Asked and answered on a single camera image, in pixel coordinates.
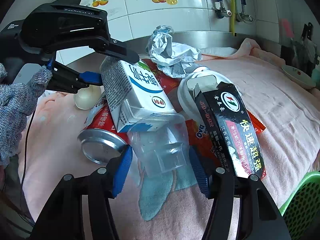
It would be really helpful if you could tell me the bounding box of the white paper cup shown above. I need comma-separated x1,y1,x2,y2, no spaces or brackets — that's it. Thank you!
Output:
74,85,101,110

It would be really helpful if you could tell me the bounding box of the white blue milk carton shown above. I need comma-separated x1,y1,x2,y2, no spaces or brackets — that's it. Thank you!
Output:
100,56,175,133

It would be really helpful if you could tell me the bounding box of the red Coca-Cola can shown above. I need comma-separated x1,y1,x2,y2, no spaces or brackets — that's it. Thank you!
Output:
78,93,128,165

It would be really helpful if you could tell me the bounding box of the black red cardboard box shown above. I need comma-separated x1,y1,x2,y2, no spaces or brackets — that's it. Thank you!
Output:
195,82,266,179

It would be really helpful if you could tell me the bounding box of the clear plastic cup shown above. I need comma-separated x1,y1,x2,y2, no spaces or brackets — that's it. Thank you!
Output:
127,112,190,177

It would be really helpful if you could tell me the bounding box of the green perforated trash basket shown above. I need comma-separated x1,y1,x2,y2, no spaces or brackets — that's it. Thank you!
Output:
279,171,319,239

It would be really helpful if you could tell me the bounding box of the grey knit gloved hand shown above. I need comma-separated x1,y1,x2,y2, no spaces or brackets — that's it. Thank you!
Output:
1,66,52,165

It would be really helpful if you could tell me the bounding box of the crumpled silver foil wrapper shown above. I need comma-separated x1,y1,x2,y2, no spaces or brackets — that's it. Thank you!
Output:
145,25,202,79

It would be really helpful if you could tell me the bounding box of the pink towel blanket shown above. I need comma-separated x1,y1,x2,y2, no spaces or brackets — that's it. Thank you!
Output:
18,41,319,239

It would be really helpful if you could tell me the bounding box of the orange red snack wrapper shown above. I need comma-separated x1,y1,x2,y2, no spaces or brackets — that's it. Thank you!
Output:
143,59,266,164

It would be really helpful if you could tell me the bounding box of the white plastic lid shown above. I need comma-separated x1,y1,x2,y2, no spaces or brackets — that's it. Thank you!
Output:
177,66,232,125

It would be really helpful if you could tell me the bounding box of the yellow gas pipe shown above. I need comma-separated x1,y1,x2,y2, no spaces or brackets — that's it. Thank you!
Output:
229,0,235,36

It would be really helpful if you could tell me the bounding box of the beige ceramic plate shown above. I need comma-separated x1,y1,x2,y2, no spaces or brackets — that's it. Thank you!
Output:
281,65,316,90

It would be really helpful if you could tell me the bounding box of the black thin cable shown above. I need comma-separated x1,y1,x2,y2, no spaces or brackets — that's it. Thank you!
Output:
19,109,36,190

